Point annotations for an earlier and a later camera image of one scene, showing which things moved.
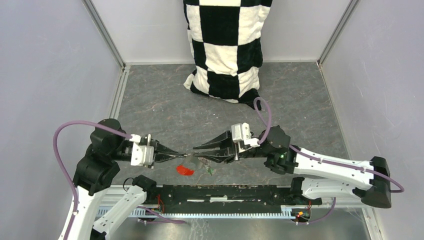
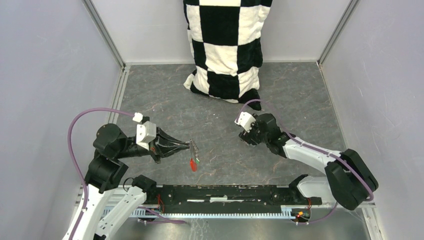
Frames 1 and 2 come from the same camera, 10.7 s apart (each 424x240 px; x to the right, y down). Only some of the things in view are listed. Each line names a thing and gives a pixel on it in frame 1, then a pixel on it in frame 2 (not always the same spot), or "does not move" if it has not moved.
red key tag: [184, 171] to [193, 164]
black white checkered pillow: [224, 36] does not move
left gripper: [158, 147] to [165, 145]
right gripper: [224, 154] to [246, 136]
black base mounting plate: [226, 198] does not move
